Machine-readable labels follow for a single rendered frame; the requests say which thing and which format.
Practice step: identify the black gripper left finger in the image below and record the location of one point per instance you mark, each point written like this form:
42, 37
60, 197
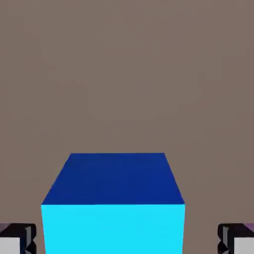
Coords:
15, 232

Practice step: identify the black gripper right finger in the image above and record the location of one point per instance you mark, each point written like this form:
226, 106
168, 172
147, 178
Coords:
236, 232

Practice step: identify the large cyan box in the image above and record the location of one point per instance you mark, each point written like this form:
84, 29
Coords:
113, 218

